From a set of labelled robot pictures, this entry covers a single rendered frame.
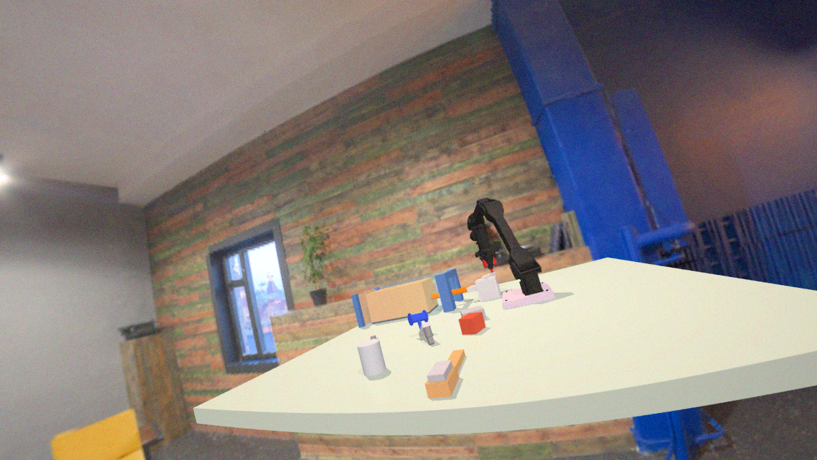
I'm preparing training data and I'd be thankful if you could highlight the grey cylinder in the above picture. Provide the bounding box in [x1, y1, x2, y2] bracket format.
[357, 340, 386, 376]

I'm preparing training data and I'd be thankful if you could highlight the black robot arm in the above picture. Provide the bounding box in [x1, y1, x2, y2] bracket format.
[467, 198, 543, 295]

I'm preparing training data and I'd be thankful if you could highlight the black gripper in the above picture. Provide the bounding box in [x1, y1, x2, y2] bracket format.
[475, 237, 499, 269]

